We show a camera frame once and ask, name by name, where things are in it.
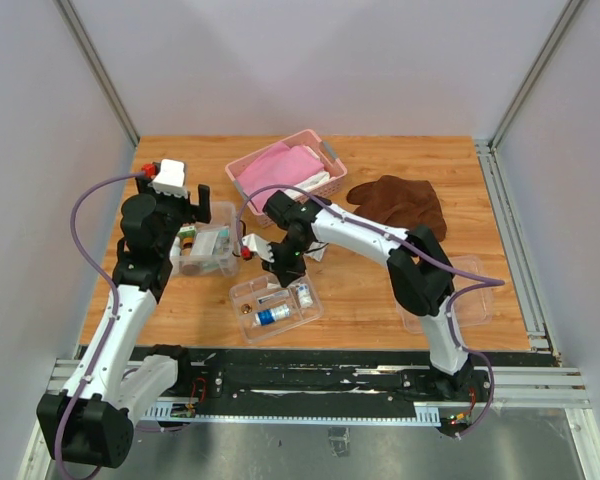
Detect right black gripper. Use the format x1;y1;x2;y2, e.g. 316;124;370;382
260;233;312;288

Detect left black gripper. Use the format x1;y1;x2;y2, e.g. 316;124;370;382
136;173;209;254

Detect white swab packets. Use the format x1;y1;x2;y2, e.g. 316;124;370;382
304;249;325;262

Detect thin white sachet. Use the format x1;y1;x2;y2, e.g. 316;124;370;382
256;289;289;305

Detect small bandage roll packet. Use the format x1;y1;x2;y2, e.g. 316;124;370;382
296;284;314;309

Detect clear plastic medicine box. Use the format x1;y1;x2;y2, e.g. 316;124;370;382
170;201;239;277

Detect clear divided tray insert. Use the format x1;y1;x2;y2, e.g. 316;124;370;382
229;273;324;344

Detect white blue pill bottle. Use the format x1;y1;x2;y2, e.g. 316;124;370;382
255;304;291;326

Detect clear box lid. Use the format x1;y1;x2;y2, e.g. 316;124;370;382
395;255;493;335

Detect green medicine box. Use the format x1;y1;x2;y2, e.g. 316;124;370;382
177;225;196;242

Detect teal plaster packet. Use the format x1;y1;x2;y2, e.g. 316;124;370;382
215;227;231;253

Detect white gauze pad packet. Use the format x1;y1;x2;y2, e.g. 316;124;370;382
191;230;221;256

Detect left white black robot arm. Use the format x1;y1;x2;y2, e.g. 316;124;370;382
36;179;211;476

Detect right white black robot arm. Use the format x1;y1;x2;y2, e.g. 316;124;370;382
262;191;473;400

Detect brown glass bottle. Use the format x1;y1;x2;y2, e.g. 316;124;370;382
179;237;200;276

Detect white folded cloth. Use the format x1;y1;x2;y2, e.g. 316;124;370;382
295;170;331;191

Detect pink folded cloth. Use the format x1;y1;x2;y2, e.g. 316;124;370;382
237;142;326;194

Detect pink plastic basket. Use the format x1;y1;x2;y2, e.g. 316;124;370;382
225;129;348;227

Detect brown towel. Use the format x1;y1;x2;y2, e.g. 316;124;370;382
346;175;447;242

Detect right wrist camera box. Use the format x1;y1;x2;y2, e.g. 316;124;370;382
240;233;274;263

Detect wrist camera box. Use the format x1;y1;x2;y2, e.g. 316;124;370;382
240;233;274;263
150;159;188;198

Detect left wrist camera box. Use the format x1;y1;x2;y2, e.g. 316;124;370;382
150;159;188;198

